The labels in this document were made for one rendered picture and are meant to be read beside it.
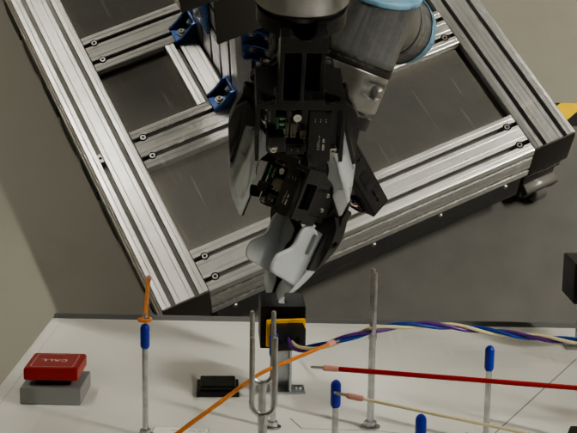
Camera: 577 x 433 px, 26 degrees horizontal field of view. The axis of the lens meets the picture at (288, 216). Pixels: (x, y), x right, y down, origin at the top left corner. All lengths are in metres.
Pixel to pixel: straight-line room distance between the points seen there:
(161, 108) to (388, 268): 0.54
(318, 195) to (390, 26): 0.18
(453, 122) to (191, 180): 0.51
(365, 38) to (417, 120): 1.19
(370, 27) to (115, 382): 0.42
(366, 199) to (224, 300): 0.98
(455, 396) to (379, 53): 0.34
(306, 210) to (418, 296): 1.24
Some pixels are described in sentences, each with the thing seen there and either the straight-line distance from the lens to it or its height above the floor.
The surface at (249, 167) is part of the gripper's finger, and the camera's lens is 1.04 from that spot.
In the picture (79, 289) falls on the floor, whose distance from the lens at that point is 2.48.
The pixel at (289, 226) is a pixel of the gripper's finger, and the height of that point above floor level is 1.06.
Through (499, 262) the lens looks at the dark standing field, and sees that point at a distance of 2.51.
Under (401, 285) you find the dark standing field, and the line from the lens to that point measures 2.46.
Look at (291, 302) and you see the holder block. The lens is 1.17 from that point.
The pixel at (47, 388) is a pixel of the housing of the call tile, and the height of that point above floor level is 1.11.
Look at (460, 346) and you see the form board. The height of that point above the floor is 0.94.
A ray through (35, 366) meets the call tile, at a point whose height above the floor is 1.12.
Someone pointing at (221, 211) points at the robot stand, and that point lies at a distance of 2.29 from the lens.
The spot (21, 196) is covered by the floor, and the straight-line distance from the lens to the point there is 2.60.
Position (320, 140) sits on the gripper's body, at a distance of 0.99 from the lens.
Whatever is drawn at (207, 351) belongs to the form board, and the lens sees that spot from 1.33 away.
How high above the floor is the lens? 2.18
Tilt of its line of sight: 60 degrees down
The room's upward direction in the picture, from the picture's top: straight up
